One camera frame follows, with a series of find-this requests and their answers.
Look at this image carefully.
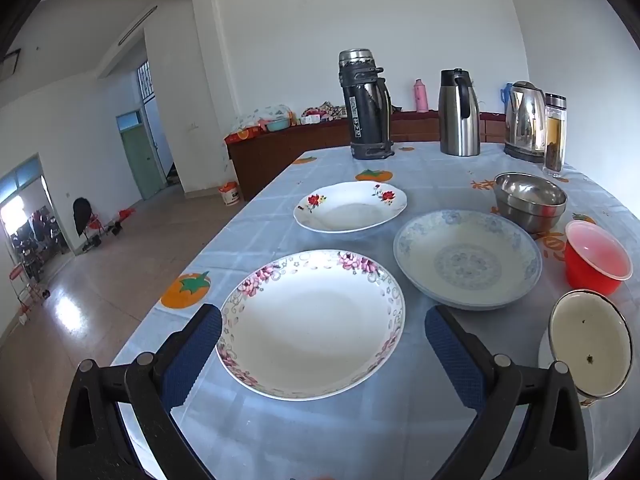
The pink thermos bottle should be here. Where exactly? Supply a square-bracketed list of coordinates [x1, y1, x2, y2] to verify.
[413, 79, 430, 113]

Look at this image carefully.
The stainless steel bowl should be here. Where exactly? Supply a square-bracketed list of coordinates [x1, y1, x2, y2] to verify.
[494, 172, 567, 234]

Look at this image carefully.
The black stroller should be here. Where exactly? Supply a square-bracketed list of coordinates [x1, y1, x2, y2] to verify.
[73, 197, 106, 252]

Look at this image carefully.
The steel carafe black handle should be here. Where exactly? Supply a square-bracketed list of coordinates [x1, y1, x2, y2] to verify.
[438, 68, 480, 157]

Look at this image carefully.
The glass tea bottle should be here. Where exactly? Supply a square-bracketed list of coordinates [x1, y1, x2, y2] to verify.
[544, 92, 567, 177]

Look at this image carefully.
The red flower white plate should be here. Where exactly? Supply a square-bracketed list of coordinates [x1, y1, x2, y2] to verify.
[293, 181, 408, 234]

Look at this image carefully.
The large black thermos flask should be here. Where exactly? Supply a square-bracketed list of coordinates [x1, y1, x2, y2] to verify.
[338, 49, 394, 160]

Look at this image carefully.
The white plastic bucket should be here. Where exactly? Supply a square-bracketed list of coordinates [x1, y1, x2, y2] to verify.
[218, 181, 241, 206]

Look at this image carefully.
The red plastic bowl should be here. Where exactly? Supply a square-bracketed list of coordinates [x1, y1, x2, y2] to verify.
[564, 220, 634, 296]

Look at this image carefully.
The white enamel bowl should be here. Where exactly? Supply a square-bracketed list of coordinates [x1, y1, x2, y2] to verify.
[538, 289, 634, 408]

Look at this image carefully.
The teal bowl on sideboard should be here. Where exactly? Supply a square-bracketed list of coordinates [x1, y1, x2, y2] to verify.
[266, 117, 291, 132]

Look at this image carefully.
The blue thermos jug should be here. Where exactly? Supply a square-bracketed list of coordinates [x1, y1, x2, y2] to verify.
[500, 82, 512, 107]

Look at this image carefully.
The pink floral rim plate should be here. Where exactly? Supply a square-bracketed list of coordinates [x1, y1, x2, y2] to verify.
[216, 249, 406, 401]

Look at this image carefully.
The persimmon print tablecloth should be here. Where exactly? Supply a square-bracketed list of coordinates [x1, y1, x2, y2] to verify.
[110, 141, 640, 480]

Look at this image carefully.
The stainless electric kettle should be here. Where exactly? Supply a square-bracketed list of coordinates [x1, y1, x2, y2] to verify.
[504, 80, 546, 164]

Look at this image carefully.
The mesh food cover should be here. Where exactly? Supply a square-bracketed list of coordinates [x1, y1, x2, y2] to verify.
[231, 104, 295, 132]

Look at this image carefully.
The dark wooden sideboard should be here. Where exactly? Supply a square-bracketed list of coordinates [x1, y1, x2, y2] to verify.
[223, 109, 508, 203]

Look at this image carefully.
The green door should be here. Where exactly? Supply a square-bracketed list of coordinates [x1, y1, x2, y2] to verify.
[116, 110, 164, 200]

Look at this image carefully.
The blue patterned plate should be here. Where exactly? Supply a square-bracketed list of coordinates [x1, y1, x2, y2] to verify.
[393, 209, 542, 311]

